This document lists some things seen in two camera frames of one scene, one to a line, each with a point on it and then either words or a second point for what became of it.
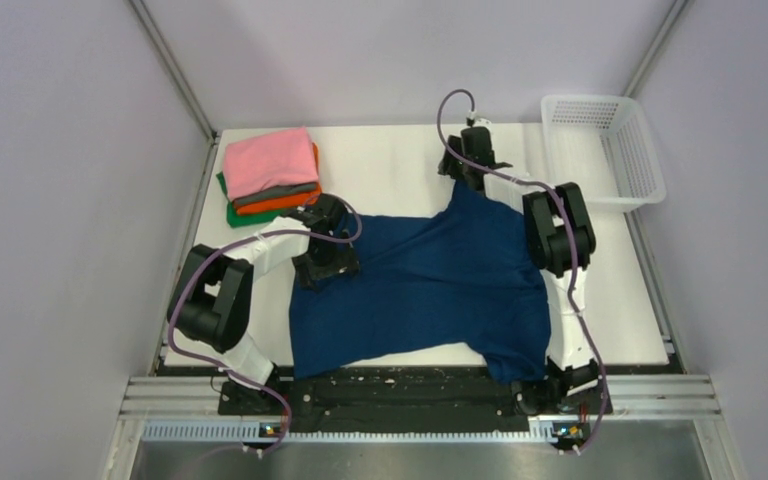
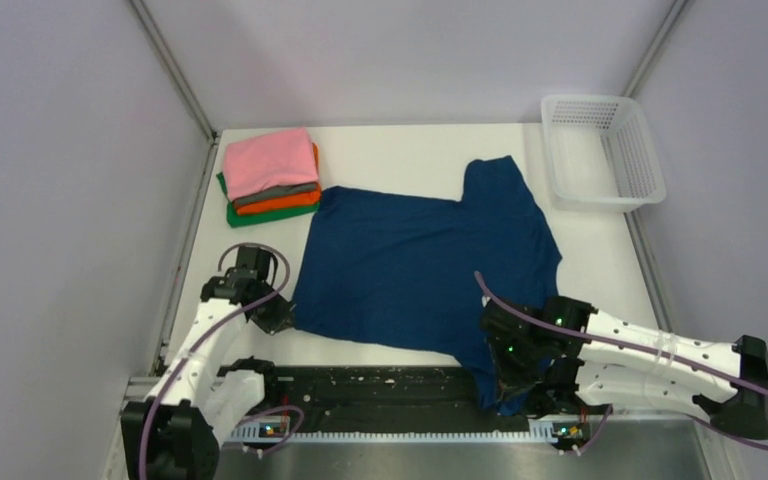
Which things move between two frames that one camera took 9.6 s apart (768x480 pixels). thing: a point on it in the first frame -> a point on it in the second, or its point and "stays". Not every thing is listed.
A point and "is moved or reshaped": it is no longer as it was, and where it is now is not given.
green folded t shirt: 237,220 stays
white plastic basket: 601,143 stays
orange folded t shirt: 286,202 stays
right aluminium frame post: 676,12 stays
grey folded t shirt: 276,192 stays
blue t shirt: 459,286 is moved or reshaped
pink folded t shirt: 285,157 stays
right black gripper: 446,167 -> 511,382
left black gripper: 343,261 -> 280,319
